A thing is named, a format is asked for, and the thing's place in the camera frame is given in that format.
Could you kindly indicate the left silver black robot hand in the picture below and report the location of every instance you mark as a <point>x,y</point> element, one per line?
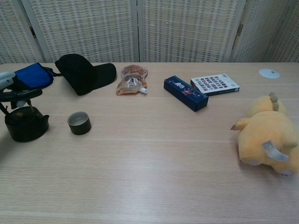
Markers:
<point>16,94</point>

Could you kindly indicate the black teapot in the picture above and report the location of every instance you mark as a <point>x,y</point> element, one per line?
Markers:
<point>25,128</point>

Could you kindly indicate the dark ceramic cup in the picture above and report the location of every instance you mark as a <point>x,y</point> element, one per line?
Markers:
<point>80,127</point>

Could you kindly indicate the blue fabric pouch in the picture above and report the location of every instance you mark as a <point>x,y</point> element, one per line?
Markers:
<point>35,75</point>

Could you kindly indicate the brass screen hinge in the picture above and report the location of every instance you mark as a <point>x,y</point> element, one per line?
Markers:
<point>32,32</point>
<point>240,30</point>

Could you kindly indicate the black baseball cap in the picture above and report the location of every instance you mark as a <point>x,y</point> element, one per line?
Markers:
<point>81,74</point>

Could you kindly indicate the woven folding screen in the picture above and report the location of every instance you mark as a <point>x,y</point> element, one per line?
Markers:
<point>93,30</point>

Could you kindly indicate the orange spouted drink pouch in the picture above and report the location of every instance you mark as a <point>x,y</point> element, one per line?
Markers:
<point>130,80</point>

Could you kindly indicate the dark blue long box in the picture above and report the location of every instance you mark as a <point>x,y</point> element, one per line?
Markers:
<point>187,93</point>

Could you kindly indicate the white box with picture grid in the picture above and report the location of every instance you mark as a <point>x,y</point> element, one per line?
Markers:
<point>213,84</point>

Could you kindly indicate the yellow plush duck toy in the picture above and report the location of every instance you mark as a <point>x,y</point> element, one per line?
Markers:
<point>266,133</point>

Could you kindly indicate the white round table grommet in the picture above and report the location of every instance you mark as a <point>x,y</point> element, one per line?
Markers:
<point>268,73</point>

